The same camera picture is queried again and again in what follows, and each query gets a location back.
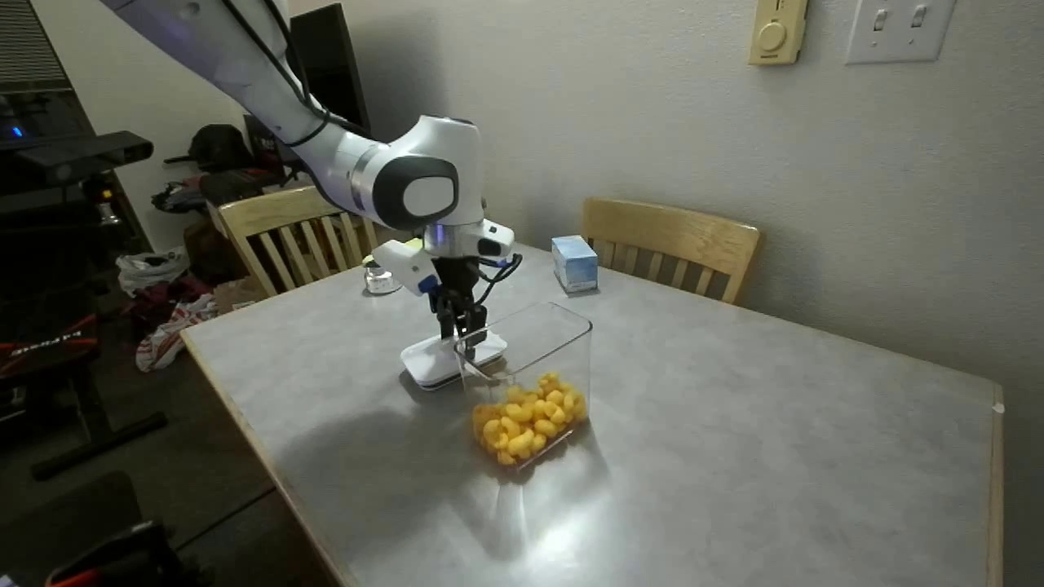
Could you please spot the round silver metal dish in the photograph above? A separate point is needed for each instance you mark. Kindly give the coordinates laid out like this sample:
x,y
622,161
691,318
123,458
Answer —
x,y
380,284

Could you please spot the black camera bar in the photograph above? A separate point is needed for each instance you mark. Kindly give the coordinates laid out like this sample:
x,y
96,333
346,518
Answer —
x,y
84,158

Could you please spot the wooden slat-back chair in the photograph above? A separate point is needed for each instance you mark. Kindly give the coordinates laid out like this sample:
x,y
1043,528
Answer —
x,y
271,212
675,233

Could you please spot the white light switch plate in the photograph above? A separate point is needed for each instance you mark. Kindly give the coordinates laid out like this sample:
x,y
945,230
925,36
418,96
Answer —
x,y
903,32

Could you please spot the pile of clothes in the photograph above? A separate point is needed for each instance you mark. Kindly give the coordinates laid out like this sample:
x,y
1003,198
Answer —
x,y
173,313

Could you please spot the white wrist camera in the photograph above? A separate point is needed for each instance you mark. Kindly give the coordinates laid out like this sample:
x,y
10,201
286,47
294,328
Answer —
x,y
399,265

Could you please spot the clear plastic food container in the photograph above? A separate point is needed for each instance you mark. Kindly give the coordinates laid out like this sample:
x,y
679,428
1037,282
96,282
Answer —
x,y
555,348

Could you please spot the black desk stand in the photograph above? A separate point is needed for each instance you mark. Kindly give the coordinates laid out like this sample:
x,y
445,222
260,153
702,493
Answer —
x,y
54,273

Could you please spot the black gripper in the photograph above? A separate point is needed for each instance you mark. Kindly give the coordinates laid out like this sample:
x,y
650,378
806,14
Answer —
x,y
459,278

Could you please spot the black and red bag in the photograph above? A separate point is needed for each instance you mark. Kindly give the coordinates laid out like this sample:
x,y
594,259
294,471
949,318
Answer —
x,y
119,560

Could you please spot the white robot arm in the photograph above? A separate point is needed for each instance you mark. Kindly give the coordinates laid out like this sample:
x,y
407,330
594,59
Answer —
x,y
217,44

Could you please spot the light blue cardboard box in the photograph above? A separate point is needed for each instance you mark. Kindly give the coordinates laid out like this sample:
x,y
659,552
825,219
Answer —
x,y
577,261

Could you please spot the beige wall thermostat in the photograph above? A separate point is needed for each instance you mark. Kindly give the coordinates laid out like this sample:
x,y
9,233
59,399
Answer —
x,y
779,35

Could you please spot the white rectangular container lid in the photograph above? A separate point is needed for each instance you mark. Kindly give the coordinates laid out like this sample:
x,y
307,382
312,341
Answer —
x,y
430,362

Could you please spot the black monitor screen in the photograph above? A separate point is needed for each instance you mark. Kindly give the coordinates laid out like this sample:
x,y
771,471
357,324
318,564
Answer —
x,y
337,59

